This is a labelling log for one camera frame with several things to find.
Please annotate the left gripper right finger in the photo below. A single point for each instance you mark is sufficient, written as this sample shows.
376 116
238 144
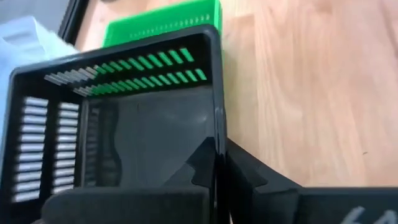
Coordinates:
280 202

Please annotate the black aluminium table frame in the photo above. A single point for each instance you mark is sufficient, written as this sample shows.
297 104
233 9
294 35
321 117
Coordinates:
73 21

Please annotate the black plastic basket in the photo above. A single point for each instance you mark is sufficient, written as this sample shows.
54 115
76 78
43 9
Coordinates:
155 130

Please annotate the clear plastic bin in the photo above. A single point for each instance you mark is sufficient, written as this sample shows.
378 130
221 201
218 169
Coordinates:
28 46

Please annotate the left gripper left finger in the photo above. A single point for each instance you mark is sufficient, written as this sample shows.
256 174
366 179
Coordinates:
124 205

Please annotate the green plastic basket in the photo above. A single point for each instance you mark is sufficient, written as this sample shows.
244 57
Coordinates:
161 21

